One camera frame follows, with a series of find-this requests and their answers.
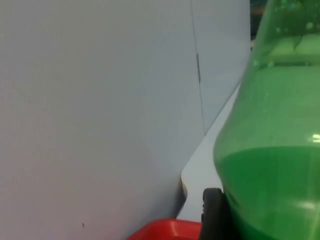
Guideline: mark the green plastic bottle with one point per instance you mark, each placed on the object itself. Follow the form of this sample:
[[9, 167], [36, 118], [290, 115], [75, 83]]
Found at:
[[270, 155]]

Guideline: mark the red tray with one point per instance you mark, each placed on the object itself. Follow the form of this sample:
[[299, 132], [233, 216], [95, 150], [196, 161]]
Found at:
[[172, 230]]

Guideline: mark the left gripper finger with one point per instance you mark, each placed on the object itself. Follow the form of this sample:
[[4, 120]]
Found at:
[[213, 220]]

